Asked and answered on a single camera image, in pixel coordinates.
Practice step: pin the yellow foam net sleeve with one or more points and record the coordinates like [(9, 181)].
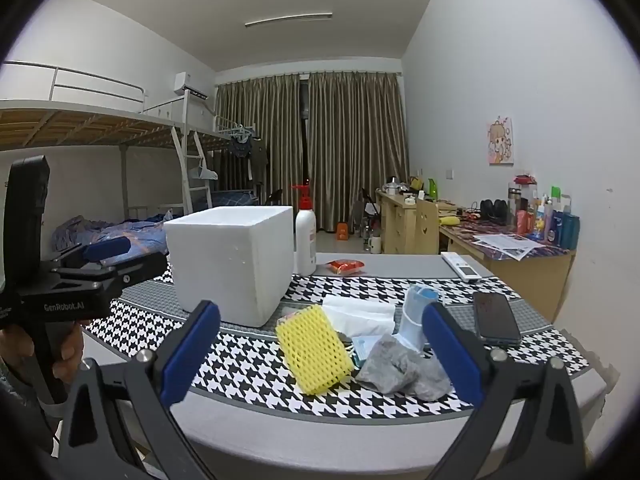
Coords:
[(312, 350)]

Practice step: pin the red pump bottle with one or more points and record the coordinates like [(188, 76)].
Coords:
[(305, 240)]

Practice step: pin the black folding chair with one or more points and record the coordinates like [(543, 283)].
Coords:
[(272, 196), (367, 205)]

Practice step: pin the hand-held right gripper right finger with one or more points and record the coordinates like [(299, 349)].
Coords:
[(450, 355)]

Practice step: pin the blue face mask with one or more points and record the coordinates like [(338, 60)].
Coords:
[(412, 320)]

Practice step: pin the black headphones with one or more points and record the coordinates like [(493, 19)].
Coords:
[(494, 210)]

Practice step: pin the black smartphone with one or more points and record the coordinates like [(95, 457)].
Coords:
[(495, 317)]

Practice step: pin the person's left forearm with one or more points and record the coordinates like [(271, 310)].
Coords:
[(22, 415)]

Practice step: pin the light wooden desk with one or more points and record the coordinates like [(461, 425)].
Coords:
[(397, 220), (545, 280)]

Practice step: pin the white thermos jug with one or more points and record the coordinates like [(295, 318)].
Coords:
[(374, 244)]

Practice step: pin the grey cloth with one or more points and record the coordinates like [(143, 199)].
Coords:
[(395, 367)]

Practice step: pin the cartoon wall poster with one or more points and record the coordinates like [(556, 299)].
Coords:
[(499, 141)]

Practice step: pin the brown curtain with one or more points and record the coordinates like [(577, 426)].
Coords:
[(355, 150), (270, 135)]

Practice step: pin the person's left hand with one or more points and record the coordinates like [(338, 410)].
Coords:
[(67, 355)]

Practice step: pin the dark hanging clothes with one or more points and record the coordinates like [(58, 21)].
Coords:
[(247, 152)]

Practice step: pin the yellow cloth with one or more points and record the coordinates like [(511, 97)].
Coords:
[(449, 221)]

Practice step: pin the metal bunk bed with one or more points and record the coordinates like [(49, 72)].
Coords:
[(75, 120), (225, 132)]

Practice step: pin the silver cooking pot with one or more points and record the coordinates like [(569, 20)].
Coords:
[(391, 187)]

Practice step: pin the red snack packet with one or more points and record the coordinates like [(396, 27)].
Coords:
[(345, 266)]

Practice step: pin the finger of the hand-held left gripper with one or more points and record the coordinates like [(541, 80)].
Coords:
[(142, 267), (107, 249)]

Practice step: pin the group of toiletry bottles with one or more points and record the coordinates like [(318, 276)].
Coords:
[(550, 220)]

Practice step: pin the ceiling tube light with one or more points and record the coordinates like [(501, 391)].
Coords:
[(289, 19)]

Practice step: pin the pale teal plastic packet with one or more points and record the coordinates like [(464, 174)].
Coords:
[(364, 347)]

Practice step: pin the wooden chair with smiley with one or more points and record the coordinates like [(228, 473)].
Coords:
[(426, 227)]

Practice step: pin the green packet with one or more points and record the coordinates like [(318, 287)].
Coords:
[(432, 189)]

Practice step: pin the white air conditioner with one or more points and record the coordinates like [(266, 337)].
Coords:
[(190, 85)]

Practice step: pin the white foam box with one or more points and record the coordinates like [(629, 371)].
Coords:
[(225, 265)]

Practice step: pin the white tissue paper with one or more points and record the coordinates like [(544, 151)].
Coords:
[(357, 315)]

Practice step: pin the blue patterned quilt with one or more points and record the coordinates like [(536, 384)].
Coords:
[(130, 237)]

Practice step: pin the printed paper sheets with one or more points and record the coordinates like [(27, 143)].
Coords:
[(507, 246)]

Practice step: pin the white bed ladder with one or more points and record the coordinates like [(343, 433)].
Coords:
[(187, 160)]

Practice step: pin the white remote control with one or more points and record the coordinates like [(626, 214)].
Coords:
[(462, 266)]

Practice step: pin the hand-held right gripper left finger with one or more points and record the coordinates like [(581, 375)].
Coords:
[(191, 355)]

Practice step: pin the blue checked bedding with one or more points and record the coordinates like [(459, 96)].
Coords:
[(235, 196)]

